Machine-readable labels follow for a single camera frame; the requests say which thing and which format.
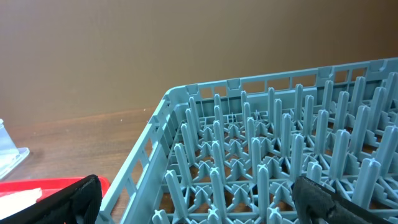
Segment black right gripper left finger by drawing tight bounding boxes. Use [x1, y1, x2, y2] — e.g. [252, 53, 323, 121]
[1, 174, 103, 224]

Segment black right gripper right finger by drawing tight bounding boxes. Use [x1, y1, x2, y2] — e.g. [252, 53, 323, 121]
[291, 176, 389, 224]

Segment white napkin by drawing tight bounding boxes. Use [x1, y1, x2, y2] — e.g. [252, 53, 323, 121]
[1, 188, 42, 219]

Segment grey dishwasher rack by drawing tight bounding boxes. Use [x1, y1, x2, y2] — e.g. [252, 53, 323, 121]
[97, 58, 397, 223]

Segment red plastic tray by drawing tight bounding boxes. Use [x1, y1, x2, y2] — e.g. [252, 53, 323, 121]
[1, 176, 110, 202]

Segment clear plastic bin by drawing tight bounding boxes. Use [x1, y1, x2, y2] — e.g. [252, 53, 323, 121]
[0, 119, 30, 179]

